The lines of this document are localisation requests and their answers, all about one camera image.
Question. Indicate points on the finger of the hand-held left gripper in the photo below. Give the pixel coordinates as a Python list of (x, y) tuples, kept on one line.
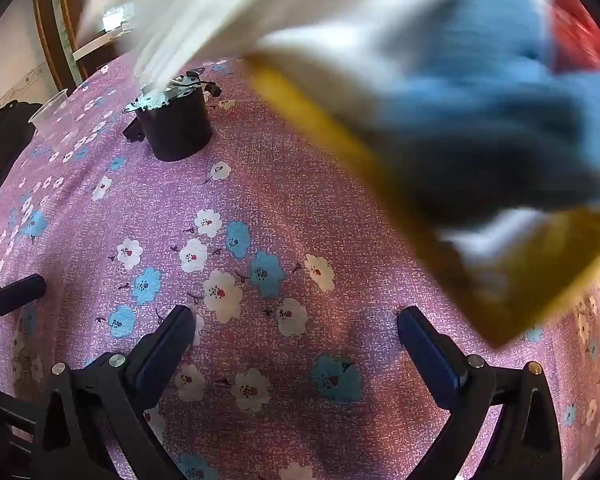
[(5, 420), (22, 290)]

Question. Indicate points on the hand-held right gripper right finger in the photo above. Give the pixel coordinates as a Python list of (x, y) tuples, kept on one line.
[(427, 355)]

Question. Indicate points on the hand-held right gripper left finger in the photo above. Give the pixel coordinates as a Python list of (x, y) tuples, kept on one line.
[(167, 342)]

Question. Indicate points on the yellow cardboard box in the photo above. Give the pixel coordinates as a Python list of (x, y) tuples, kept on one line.
[(330, 125)]

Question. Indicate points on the blue knitted cloth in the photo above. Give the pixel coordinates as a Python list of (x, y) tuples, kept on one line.
[(480, 60)]

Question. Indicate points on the white cloth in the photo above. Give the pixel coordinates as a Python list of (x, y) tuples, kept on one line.
[(205, 10)]

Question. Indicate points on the red plastic bag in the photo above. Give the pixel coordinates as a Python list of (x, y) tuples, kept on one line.
[(575, 25)]

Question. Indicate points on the clear plastic cup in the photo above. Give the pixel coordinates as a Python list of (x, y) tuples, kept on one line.
[(50, 115)]

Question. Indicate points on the purple floral tablecloth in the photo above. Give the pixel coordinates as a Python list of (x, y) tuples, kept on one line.
[(280, 185)]

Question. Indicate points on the black electric motor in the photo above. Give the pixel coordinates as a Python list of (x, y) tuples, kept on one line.
[(175, 120)]

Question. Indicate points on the wood framed wall mirror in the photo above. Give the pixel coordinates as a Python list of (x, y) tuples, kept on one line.
[(55, 25)]

